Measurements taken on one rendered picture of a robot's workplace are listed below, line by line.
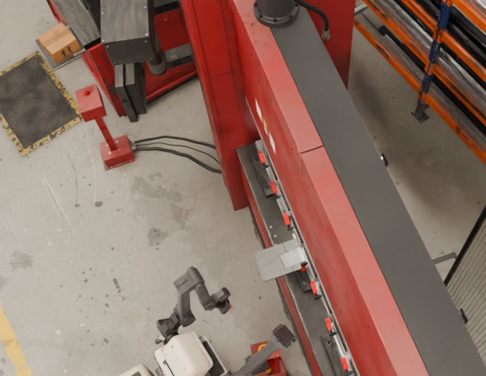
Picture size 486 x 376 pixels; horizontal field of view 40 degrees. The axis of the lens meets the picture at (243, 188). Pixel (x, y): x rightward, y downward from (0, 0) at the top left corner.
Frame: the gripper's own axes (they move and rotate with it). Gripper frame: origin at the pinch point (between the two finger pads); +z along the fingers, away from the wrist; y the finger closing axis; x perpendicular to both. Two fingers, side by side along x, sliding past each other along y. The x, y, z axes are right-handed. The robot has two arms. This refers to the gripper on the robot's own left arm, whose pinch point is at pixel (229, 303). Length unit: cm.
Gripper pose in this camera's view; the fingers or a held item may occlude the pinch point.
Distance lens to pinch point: 370.1
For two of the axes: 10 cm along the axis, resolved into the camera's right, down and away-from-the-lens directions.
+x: -7.1, 6.6, 2.5
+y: -5.3, -7.3, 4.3
